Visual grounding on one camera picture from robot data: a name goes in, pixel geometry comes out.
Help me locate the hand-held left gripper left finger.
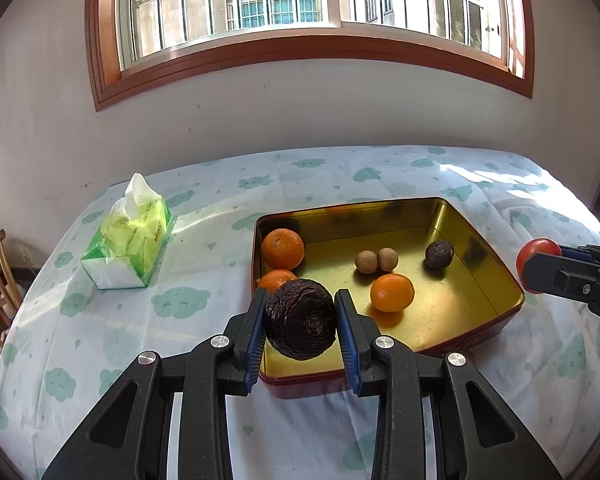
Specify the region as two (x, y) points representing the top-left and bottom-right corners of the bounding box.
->
(40, 289), (269, 480)

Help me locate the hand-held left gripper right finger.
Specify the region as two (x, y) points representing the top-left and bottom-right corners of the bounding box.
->
(333, 289), (563, 480)

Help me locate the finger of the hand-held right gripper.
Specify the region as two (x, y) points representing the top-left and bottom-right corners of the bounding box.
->
(560, 245), (600, 273)
(522, 252), (600, 338)

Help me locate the red tomato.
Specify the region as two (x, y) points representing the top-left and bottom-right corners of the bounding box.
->
(516, 238), (563, 291)

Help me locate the wrinkled dark passion fruit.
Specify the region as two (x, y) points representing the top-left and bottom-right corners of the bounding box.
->
(425, 240), (455, 271)
(264, 279), (338, 361)

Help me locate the gold metal tin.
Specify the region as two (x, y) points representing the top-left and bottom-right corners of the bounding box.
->
(251, 196), (526, 401)

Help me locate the orange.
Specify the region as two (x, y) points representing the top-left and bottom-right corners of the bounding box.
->
(256, 269), (299, 295)
(261, 228), (306, 271)
(370, 273), (415, 313)

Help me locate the cloud printed tablecloth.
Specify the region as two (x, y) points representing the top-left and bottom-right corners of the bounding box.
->
(0, 145), (600, 480)

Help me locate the green tissue pack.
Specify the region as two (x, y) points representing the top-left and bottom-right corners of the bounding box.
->
(80, 173), (175, 290)

